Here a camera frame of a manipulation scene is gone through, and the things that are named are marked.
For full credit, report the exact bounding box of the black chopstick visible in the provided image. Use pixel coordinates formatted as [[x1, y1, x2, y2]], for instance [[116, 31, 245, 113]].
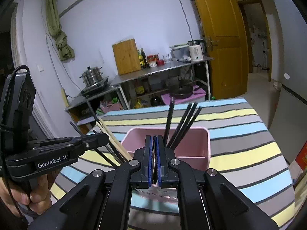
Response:
[[70, 121, 122, 168], [163, 99, 174, 147]]

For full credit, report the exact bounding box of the metal utensil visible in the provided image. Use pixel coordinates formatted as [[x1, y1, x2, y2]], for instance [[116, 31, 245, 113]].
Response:
[[135, 135, 177, 203]]

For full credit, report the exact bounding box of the steel kitchen shelf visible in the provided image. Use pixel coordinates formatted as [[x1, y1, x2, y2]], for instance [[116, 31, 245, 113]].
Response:
[[64, 56, 215, 135]]

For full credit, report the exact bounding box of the person's left hand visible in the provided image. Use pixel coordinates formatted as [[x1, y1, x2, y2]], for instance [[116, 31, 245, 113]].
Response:
[[1, 171, 59, 219]]

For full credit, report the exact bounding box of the wooden chopstick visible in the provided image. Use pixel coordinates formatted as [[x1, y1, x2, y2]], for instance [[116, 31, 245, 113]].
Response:
[[96, 119, 133, 161]]

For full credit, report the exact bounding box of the pink plastic utensil basket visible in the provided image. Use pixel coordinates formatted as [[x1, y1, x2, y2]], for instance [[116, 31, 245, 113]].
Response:
[[120, 126, 212, 211]]

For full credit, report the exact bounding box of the black chopstick right compartment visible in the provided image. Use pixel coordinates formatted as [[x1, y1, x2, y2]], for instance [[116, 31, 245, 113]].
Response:
[[167, 102, 198, 149]]

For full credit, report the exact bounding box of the steel steamer pot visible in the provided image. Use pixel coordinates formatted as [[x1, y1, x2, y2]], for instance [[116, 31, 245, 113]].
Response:
[[80, 67, 102, 87]]

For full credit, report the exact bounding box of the striped tablecloth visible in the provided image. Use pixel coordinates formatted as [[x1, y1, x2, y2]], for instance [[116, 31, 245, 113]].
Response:
[[51, 98, 295, 229]]

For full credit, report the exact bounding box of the black frying pan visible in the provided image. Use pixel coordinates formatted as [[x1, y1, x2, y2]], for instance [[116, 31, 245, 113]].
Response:
[[169, 85, 200, 99]]

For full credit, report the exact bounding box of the green hanging cloth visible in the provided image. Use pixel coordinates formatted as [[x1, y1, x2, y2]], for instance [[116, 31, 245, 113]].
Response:
[[46, 0, 75, 61]]

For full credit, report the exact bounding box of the wooden cutting board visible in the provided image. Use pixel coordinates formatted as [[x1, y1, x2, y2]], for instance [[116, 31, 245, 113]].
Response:
[[112, 39, 142, 75]]

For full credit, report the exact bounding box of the dark oil bottle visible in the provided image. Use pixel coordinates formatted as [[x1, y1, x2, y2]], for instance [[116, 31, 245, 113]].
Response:
[[141, 49, 148, 68]]

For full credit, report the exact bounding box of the white electric kettle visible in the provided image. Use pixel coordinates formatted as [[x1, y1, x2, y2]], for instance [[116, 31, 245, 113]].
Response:
[[187, 39, 207, 62]]

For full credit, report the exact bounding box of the silver refrigerator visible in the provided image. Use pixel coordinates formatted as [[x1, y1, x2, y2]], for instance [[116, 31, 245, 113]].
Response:
[[270, 0, 306, 163]]

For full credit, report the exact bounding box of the yellow wooden door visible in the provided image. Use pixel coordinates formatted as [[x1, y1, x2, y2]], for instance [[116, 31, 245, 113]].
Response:
[[196, 0, 249, 99]]

